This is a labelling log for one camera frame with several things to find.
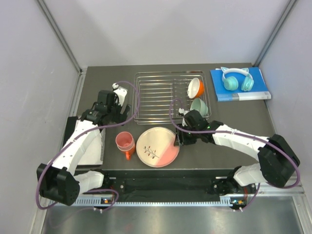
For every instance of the white and orange bowl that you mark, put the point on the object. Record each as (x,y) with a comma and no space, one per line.
(195,88)

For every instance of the grey slotted cable duct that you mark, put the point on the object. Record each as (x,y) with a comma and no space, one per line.
(98,201)

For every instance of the metal wire dish rack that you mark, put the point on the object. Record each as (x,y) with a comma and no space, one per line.
(163,93)

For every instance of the pink plastic cup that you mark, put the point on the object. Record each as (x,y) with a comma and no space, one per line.
(124,136)

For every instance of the blue book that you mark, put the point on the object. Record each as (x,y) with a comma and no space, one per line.
(239,84)

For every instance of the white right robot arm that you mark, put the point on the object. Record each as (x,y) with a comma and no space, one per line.
(275,163)

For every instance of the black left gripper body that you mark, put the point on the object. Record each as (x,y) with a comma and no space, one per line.
(116,117)

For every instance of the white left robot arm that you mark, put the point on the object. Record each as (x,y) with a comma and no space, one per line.
(57,180)

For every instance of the white paper booklet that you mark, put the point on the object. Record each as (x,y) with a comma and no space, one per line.
(95,151)

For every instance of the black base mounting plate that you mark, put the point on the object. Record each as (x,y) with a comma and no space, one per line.
(170,185)

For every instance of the mint green bowl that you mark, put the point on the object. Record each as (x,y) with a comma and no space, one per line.
(200,106)

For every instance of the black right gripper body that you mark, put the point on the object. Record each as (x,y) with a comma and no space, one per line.
(188,138)

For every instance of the orange mug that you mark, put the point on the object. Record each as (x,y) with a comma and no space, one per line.
(129,152)

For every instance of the cream and pink plate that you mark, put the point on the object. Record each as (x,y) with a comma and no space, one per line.
(155,147)

